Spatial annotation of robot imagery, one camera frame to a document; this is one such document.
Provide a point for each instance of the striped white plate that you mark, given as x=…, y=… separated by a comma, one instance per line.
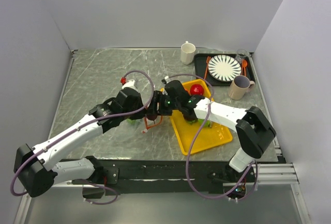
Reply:
x=224, y=68

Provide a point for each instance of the aluminium rail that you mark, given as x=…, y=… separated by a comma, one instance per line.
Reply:
x=276, y=174

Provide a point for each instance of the bumpy green toy fruit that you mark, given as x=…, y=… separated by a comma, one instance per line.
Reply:
x=131, y=122

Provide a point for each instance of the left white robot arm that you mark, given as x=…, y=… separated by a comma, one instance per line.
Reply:
x=38, y=169

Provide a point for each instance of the orange plastic spoon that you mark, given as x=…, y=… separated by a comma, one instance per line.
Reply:
x=244, y=66

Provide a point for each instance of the clear glass cup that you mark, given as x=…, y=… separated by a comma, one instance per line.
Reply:
x=241, y=54

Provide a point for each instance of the maroon toy passion fruit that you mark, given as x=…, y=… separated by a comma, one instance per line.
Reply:
x=152, y=117

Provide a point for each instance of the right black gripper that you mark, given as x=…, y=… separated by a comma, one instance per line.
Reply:
x=158, y=97

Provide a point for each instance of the yellow plastic tray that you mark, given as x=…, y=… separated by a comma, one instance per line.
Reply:
x=209, y=137

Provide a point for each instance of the dark purple toy plum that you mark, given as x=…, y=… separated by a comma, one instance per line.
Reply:
x=190, y=120

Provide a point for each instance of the green toy starfruit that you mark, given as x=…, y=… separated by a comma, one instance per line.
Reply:
x=207, y=123

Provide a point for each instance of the beige mug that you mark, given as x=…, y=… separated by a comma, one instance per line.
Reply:
x=239, y=87

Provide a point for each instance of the white ceramic mug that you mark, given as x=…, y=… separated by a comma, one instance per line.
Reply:
x=187, y=52

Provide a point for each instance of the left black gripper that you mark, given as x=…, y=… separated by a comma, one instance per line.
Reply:
x=139, y=114

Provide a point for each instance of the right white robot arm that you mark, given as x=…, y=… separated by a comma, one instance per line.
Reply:
x=253, y=129

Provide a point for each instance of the clear zip top bag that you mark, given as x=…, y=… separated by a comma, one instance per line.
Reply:
x=148, y=123

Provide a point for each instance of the red toy apple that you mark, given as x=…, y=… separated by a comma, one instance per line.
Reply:
x=196, y=89

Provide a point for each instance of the black serving tray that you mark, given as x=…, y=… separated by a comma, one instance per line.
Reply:
x=200, y=65

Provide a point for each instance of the black base beam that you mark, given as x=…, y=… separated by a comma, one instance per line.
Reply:
x=156, y=176

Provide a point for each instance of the orange plastic fork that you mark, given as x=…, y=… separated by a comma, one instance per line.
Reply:
x=206, y=69

